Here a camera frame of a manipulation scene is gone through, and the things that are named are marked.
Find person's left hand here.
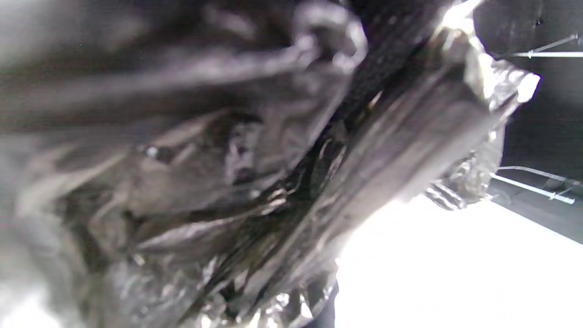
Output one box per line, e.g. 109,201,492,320
337,0,449,119

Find black plastic garbage bag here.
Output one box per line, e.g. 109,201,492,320
0,0,542,328

